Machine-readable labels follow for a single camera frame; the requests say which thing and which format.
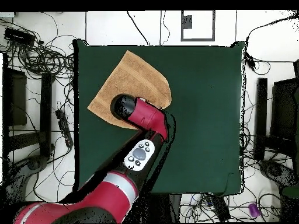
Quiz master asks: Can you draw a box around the dark green table cloth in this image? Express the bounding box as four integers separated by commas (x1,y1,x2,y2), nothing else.
71,39,246,196

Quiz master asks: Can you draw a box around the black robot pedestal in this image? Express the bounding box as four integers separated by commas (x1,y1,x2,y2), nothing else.
149,192,182,223

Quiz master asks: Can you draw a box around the thick black cable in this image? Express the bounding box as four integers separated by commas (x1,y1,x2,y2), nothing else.
127,10,150,46

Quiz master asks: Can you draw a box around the black stand base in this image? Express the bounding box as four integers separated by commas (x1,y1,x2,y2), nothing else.
4,155,50,201
258,159,299,222

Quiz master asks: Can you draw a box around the black plug adapter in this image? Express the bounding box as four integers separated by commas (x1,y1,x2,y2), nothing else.
245,52,256,72

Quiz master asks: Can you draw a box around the tangle of black cables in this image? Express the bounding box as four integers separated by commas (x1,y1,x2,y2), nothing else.
13,41,75,79

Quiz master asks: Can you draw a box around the tan terry towel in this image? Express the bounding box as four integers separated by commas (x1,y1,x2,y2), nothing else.
86,50,173,131

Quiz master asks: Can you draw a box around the black power strip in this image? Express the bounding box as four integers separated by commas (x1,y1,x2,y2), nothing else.
55,109,74,148

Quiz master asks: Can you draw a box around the purple object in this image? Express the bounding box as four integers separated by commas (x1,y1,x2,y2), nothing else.
248,202,260,218

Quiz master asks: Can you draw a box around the black metal frame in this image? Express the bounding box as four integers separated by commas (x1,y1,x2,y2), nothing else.
254,59,299,162
2,53,55,159

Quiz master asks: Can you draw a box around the black adapter box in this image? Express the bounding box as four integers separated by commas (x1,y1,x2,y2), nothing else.
210,194,232,222

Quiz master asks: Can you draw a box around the flat black box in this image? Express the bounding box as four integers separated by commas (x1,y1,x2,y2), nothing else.
4,27,36,46

